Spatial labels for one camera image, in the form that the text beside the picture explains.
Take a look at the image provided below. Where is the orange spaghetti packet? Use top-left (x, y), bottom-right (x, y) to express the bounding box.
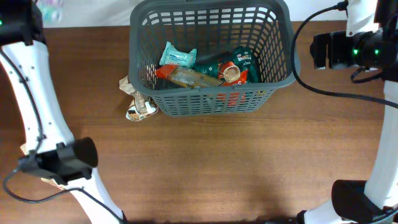
top-left (155, 65), bottom-right (224, 88)

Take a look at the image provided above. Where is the brown white snack wrapper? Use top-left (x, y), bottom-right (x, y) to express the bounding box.
top-left (119, 76), bottom-right (159, 122)

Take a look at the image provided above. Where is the beige paper bag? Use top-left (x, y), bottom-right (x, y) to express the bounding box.
top-left (20, 142), bottom-right (68, 190)

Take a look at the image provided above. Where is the grey plastic basket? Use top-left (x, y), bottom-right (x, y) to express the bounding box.
top-left (129, 0), bottom-right (300, 116)

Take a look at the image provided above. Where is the white tissue multipack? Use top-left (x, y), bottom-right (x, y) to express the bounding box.
top-left (35, 0), bottom-right (63, 22)

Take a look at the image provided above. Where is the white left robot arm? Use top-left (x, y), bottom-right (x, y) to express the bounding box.
top-left (1, 1), bottom-right (127, 223)

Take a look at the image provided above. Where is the small white green packet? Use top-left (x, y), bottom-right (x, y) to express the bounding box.
top-left (159, 42), bottom-right (197, 68)

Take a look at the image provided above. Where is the green Nescafe coffee bag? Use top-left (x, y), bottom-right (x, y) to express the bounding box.
top-left (192, 46), bottom-right (260, 86)

